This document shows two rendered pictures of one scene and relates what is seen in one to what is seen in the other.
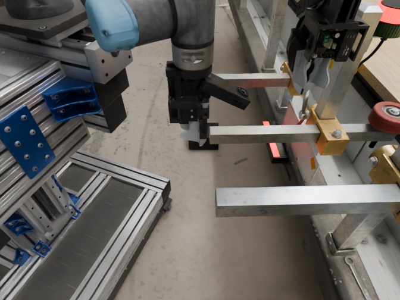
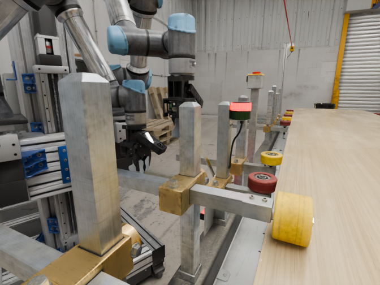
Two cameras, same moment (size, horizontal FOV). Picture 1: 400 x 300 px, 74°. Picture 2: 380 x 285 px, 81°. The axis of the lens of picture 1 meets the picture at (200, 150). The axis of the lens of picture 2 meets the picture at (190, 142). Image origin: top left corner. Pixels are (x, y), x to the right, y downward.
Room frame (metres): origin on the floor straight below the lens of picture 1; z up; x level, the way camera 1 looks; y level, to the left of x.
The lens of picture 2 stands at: (-0.15, -0.52, 1.15)
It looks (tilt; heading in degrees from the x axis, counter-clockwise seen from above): 14 degrees down; 27
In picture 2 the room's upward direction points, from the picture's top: straight up
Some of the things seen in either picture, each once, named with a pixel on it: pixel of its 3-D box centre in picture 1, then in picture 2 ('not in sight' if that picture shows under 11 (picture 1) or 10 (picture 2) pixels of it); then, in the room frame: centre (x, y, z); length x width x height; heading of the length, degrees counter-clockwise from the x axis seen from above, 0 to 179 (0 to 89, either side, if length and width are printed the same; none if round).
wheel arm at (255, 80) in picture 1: (274, 80); (221, 163); (0.71, -0.23, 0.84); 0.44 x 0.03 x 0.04; 92
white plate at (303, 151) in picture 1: (297, 141); (217, 203); (0.53, -0.27, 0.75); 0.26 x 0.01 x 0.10; 2
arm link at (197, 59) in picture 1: (193, 53); (135, 119); (0.45, 0.01, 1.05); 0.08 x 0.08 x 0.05
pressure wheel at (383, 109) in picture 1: (382, 129); (260, 193); (0.47, -0.43, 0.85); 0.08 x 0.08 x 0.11
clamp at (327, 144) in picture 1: (325, 128); (221, 185); (0.48, -0.30, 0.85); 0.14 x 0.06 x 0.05; 2
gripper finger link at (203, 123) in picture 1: (202, 121); (138, 159); (0.43, -0.01, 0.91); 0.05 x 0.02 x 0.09; 2
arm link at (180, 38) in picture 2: not in sight; (181, 38); (0.42, -0.19, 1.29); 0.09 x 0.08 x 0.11; 52
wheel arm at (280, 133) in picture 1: (301, 134); (201, 185); (0.46, -0.24, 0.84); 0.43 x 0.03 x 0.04; 92
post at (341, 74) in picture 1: (324, 113); (222, 175); (0.50, -0.30, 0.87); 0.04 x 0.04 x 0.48; 2
